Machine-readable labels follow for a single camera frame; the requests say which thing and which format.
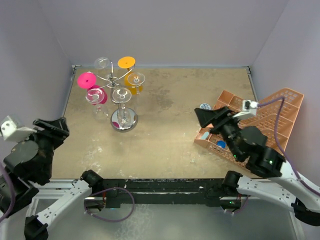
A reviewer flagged orange plastic basket rack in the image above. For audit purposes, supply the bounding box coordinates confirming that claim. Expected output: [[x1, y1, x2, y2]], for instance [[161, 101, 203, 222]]
[[194, 88, 304, 168]]

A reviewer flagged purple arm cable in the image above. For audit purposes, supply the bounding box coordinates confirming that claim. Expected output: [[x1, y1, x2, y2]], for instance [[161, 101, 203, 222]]
[[257, 96, 320, 197], [0, 163, 16, 221]]

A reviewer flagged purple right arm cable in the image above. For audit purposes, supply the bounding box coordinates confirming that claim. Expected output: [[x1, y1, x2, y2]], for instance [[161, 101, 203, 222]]
[[257, 96, 320, 197]]

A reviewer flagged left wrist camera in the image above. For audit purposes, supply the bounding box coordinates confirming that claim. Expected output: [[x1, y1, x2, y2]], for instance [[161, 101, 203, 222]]
[[0, 115, 37, 143]]

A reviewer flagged chrome wine glass rack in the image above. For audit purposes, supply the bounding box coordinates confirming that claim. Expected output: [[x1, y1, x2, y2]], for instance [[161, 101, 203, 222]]
[[84, 59, 140, 133]]

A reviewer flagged clear champagne flute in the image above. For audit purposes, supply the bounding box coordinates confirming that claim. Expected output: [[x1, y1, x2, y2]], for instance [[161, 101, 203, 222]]
[[110, 87, 138, 132], [127, 72, 146, 88]]

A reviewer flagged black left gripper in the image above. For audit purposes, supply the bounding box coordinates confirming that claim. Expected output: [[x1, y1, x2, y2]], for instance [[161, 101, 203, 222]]
[[16, 116, 69, 180]]

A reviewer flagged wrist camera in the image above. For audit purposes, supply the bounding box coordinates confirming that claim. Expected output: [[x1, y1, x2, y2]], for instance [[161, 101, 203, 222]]
[[232, 100, 259, 121], [0, 115, 37, 143]]

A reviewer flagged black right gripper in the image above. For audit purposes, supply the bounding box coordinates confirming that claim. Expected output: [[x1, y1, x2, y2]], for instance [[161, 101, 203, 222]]
[[193, 105, 242, 160]]

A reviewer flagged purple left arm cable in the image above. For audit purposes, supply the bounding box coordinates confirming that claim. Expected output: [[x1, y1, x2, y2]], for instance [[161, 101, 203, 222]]
[[0, 163, 16, 221]]

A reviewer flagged yellow plastic wine glass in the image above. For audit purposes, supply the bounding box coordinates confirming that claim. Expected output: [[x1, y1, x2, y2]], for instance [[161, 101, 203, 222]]
[[117, 56, 146, 96]]

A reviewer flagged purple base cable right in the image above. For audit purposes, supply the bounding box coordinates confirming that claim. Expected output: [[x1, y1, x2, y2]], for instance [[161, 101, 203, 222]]
[[223, 194, 250, 215]]

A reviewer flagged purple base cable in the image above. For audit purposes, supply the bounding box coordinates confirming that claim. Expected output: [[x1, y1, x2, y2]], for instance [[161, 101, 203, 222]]
[[83, 187, 136, 223], [223, 194, 250, 215]]

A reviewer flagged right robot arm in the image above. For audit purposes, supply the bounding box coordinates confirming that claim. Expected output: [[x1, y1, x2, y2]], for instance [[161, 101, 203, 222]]
[[194, 100, 320, 227]]

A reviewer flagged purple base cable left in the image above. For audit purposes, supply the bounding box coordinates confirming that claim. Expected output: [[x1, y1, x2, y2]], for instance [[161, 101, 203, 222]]
[[83, 187, 136, 223]]

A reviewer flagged black base frame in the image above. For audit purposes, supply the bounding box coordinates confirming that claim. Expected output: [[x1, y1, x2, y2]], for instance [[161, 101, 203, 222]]
[[82, 169, 253, 210]]

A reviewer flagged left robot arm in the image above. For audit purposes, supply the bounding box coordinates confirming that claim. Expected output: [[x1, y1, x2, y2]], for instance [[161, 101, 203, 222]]
[[0, 115, 103, 240]]

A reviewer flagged blue white small jar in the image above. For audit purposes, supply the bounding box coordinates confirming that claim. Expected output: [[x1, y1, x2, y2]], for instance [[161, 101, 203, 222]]
[[199, 103, 212, 110]]

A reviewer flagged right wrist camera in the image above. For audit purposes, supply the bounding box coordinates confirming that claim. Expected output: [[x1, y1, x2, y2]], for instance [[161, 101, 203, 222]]
[[232, 100, 259, 121]]

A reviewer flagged clear wine glass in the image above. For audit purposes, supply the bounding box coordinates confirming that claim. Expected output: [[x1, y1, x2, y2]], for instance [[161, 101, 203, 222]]
[[85, 88, 109, 122], [93, 57, 113, 79]]

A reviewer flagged pink plastic wine glass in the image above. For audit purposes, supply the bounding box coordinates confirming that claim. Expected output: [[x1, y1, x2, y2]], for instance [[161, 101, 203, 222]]
[[77, 72, 108, 98]]

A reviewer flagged blue round object in basket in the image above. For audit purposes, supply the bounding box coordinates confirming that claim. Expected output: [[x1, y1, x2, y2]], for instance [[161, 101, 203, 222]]
[[216, 140, 226, 149]]

